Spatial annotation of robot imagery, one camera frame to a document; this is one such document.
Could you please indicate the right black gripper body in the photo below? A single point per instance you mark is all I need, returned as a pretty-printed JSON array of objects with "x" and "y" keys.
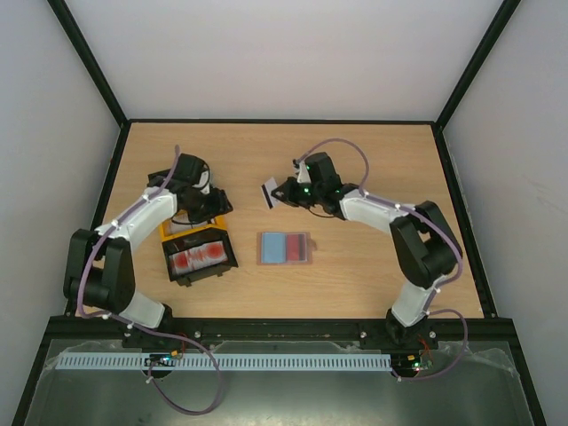
[{"x": 287, "y": 192}]

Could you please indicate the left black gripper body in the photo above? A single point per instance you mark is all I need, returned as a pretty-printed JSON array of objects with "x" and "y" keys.
[{"x": 205, "y": 209}]

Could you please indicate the white credit card black stripe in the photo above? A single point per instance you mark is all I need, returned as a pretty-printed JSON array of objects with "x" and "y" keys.
[{"x": 267, "y": 187}]

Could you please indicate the red credit card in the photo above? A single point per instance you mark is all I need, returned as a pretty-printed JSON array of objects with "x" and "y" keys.
[{"x": 296, "y": 247}]

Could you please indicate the brown leather card holder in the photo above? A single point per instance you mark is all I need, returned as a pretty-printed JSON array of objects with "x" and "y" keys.
[{"x": 280, "y": 248}]

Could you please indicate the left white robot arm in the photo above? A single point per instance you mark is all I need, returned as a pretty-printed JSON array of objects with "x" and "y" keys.
[{"x": 180, "y": 203}]

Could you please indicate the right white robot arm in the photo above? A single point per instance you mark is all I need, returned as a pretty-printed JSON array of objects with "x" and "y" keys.
[{"x": 427, "y": 250}]

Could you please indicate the yellow bin with white cards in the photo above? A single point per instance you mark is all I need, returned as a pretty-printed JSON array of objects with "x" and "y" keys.
[{"x": 175, "y": 228}]

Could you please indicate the black bin with red cards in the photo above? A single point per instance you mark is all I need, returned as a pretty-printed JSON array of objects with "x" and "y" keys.
[{"x": 195, "y": 240}]

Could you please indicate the red card stack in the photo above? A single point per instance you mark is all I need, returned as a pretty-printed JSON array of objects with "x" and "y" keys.
[{"x": 197, "y": 258}]

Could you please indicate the black bin with teal cards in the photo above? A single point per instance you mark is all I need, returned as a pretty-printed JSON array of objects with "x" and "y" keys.
[{"x": 157, "y": 178}]

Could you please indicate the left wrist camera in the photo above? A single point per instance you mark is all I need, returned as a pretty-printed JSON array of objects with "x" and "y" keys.
[{"x": 204, "y": 183}]

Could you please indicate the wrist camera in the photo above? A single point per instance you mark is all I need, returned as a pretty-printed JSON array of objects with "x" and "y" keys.
[
  {"x": 204, "y": 183},
  {"x": 301, "y": 171}
]

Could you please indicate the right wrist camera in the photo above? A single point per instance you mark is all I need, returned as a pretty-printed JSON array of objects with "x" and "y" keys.
[{"x": 301, "y": 171}]

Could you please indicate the black aluminium frame rail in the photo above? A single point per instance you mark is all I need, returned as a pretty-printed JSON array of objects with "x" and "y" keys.
[{"x": 367, "y": 334}]

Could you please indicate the light blue slotted cable duct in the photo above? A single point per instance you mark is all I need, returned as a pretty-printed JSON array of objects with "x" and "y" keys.
[{"x": 227, "y": 362}]

